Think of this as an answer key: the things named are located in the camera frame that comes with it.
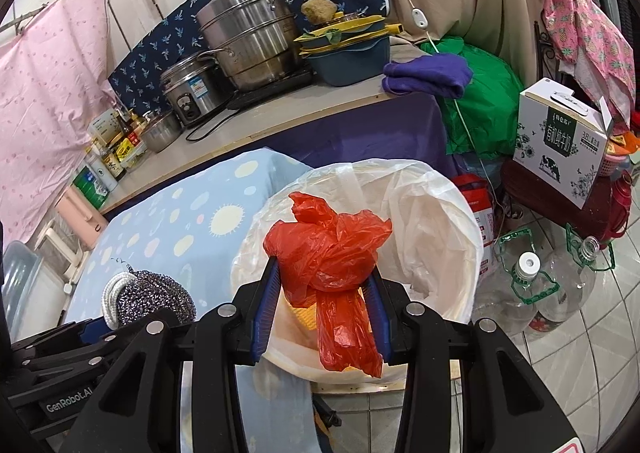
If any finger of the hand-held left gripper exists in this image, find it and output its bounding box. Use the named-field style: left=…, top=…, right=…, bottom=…
left=9, top=318, right=128, bottom=359
left=15, top=352, right=108, bottom=381

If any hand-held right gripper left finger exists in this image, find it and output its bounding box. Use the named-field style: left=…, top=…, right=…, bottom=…
left=72, top=255, right=281, bottom=453

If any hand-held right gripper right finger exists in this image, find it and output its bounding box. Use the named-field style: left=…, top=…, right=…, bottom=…
left=362, top=263, right=568, bottom=453

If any white trash bin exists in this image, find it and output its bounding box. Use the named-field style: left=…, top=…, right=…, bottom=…
left=231, top=159, right=485, bottom=386

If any steel wool scourer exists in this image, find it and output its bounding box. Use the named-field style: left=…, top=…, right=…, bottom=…
left=102, top=257, right=197, bottom=329

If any red plastic bag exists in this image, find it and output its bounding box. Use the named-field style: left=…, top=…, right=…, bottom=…
left=262, top=192, right=393, bottom=379

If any white bin liner bag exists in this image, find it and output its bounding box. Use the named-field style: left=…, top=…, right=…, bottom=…
left=231, top=159, right=485, bottom=453

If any white storage box grey lid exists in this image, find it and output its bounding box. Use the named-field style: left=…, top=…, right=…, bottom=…
left=0, top=239, right=43, bottom=329

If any clear plastic jug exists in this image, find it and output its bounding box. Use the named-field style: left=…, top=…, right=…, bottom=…
left=472, top=228, right=558, bottom=334
left=537, top=223, right=616, bottom=324

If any blue dotted tablecloth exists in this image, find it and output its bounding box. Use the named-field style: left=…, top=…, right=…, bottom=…
left=62, top=148, right=321, bottom=334

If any red white bag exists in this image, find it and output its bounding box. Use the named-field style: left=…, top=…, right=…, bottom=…
left=452, top=173, right=501, bottom=279

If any white green canister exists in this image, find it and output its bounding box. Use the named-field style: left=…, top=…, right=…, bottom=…
left=82, top=153, right=118, bottom=209

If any clear food container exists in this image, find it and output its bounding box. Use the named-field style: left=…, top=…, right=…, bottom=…
left=120, top=146, right=149, bottom=171

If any dark red cloth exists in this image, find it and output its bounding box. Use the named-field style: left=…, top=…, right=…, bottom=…
left=500, top=160, right=626, bottom=244

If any white green carton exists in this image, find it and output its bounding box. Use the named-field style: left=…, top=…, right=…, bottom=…
left=87, top=113, right=118, bottom=146

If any small steel lidded pot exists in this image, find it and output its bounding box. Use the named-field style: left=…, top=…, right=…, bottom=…
left=140, top=110, right=183, bottom=154

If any black induction cooker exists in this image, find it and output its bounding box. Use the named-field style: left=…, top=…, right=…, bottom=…
left=227, top=67, right=316, bottom=111

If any pink dotted curtain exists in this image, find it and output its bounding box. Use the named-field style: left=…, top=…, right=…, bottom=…
left=0, top=0, right=118, bottom=249

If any steel rice cooker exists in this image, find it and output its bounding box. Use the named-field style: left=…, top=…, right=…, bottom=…
left=159, top=52, right=233, bottom=129

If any green plastic bag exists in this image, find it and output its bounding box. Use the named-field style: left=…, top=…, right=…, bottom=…
left=419, top=36, right=526, bottom=159

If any white milk gift box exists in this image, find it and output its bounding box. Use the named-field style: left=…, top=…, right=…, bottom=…
left=512, top=78, right=618, bottom=210

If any purple cloth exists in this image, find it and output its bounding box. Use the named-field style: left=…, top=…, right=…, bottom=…
left=382, top=53, right=475, bottom=99

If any red thermos flask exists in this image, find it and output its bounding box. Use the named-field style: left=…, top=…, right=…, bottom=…
left=607, top=168, right=633, bottom=234

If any steel steamer pot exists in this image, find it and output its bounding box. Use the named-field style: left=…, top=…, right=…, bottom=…
left=195, top=0, right=301, bottom=93

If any pink plastic basket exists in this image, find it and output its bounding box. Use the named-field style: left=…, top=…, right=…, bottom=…
left=597, top=130, right=640, bottom=179

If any yellow plastic strainer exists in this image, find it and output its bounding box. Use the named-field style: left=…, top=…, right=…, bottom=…
left=292, top=10, right=405, bottom=56

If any brown sponge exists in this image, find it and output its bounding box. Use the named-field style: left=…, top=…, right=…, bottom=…
left=300, top=0, right=337, bottom=26

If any pink floral garment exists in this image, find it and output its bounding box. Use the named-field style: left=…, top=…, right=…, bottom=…
left=542, top=0, right=637, bottom=131

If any black power cable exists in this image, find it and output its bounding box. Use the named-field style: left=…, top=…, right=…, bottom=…
left=185, top=103, right=241, bottom=143

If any white cord with switch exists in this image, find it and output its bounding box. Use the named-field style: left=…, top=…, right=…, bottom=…
left=367, top=0, right=501, bottom=214

